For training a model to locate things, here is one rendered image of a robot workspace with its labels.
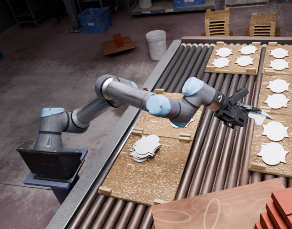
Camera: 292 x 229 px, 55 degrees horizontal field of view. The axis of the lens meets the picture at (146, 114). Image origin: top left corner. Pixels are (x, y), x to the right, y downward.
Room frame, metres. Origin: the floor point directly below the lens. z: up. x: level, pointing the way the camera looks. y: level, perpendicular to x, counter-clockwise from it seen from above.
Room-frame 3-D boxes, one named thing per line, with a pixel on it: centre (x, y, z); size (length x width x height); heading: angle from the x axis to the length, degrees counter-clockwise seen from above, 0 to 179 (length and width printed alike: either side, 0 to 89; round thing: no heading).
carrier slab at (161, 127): (1.31, -0.15, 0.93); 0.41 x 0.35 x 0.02; 153
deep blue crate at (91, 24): (5.67, 0.61, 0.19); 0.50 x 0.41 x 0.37; 62
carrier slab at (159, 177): (0.94, 0.04, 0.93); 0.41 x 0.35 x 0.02; 152
